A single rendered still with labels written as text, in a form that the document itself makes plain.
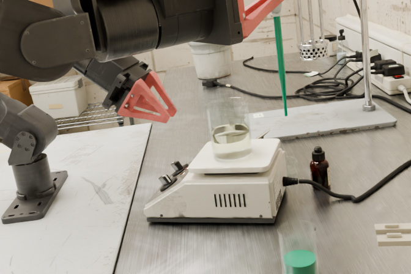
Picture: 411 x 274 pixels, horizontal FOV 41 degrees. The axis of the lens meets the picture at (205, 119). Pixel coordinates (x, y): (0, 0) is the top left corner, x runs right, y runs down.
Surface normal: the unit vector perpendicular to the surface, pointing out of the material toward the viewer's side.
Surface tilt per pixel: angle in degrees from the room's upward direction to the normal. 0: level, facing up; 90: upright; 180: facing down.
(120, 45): 118
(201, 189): 90
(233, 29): 90
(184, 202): 90
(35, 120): 41
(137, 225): 0
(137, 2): 56
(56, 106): 90
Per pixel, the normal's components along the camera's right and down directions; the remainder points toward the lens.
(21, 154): -0.07, 0.29
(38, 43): 0.52, 0.17
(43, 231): -0.13, -0.95
